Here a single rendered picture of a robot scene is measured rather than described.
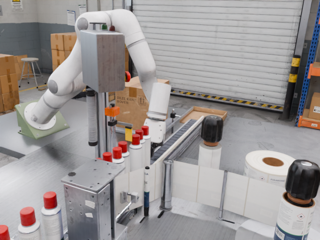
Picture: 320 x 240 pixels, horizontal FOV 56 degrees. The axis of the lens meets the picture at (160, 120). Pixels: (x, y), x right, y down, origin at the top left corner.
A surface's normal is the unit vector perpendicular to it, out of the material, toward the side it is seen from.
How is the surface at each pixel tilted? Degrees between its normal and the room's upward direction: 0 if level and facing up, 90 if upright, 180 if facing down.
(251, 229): 0
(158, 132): 69
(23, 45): 90
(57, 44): 91
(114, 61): 90
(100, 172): 0
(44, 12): 90
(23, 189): 0
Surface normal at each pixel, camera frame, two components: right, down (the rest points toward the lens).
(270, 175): -0.42, 0.29
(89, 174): 0.04, -0.94
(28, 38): 0.89, 0.18
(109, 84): 0.51, 0.31
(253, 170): -0.85, 0.15
